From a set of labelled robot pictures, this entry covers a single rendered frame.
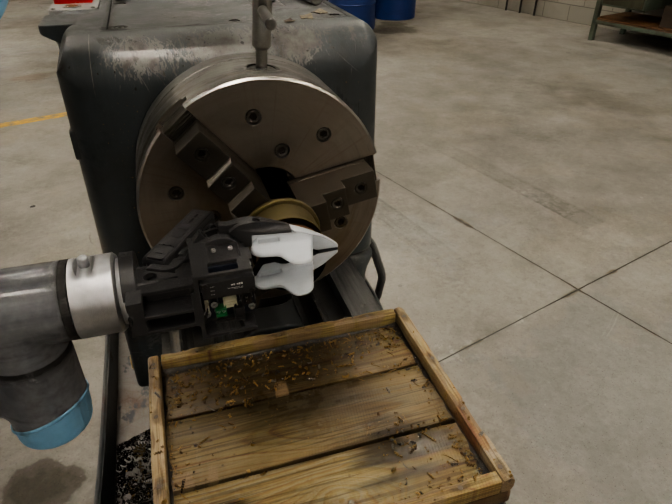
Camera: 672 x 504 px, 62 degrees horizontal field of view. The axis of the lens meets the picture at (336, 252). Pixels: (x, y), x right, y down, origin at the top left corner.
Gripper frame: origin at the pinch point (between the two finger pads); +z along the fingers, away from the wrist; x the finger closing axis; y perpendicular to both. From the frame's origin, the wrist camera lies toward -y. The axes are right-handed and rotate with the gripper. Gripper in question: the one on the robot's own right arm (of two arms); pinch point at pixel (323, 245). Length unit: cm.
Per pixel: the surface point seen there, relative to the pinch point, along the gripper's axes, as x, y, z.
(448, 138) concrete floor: -110, -275, 167
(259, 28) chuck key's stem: 18.4, -18.9, -2.0
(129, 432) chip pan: -56, -32, -30
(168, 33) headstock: 15.3, -35.1, -11.7
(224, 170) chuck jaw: 5.6, -9.5, -8.6
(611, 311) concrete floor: -110, -86, 144
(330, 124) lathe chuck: 7.4, -15.3, 5.4
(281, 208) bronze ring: 2.2, -5.3, -3.3
